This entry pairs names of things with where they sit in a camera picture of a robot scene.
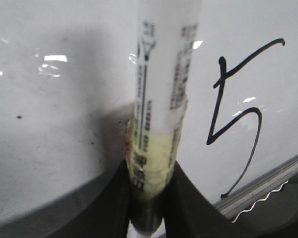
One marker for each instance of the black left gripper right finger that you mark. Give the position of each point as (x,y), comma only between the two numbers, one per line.
(188,214)

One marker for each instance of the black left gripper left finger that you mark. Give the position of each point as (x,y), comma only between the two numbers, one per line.
(107,216)

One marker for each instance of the white whiteboard marker with tape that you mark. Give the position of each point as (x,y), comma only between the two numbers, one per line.
(165,37)

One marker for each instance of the serrated metal clip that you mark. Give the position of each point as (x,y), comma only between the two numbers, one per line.
(264,198)

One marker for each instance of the white whiteboard with metal frame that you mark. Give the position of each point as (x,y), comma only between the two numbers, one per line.
(65,65)

